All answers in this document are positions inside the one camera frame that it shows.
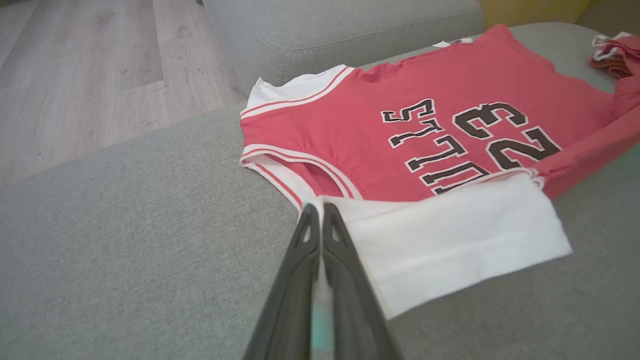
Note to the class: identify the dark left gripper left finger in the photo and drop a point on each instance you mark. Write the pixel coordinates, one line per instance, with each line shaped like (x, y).
(295, 280)

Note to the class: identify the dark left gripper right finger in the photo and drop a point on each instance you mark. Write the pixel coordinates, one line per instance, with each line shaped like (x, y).
(350, 290)

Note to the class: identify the red jersey number 23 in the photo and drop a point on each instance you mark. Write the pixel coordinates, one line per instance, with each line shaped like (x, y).
(360, 125)

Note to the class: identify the red shorts white trim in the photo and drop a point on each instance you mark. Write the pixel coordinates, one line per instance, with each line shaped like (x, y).
(617, 57)

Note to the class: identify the grey fabric sofa seat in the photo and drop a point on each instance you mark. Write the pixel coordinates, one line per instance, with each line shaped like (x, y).
(125, 250)

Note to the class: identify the yellow cushion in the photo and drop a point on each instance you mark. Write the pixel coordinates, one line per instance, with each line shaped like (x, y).
(530, 10)

